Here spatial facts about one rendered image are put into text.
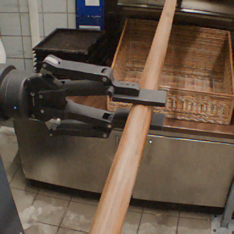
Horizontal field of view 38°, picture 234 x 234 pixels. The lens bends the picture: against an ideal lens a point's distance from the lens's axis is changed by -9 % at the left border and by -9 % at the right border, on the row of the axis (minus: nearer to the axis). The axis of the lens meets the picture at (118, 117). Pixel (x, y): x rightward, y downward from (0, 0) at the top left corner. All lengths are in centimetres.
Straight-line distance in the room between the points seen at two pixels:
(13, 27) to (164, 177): 123
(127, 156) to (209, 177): 132
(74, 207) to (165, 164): 58
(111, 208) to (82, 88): 21
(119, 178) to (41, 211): 160
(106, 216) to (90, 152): 137
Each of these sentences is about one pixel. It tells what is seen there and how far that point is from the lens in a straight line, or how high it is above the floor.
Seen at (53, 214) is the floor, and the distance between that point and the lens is 194.
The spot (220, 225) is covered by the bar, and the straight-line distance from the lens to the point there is 190.
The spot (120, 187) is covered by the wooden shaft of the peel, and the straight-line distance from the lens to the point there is 37.
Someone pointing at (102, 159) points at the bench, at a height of 35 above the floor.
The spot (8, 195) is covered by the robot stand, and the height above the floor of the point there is 39.
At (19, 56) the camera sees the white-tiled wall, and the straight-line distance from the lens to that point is 225.
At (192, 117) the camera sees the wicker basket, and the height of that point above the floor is 60.
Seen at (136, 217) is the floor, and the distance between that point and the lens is 190.
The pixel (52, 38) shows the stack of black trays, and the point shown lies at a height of 80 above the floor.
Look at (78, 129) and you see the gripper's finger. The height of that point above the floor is 115.
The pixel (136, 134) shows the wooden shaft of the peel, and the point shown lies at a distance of 44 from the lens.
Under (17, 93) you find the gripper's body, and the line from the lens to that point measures 52.
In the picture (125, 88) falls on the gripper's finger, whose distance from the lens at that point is 49.
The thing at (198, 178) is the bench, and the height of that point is 30.
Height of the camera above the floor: 147
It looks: 35 degrees down
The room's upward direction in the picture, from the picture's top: straight up
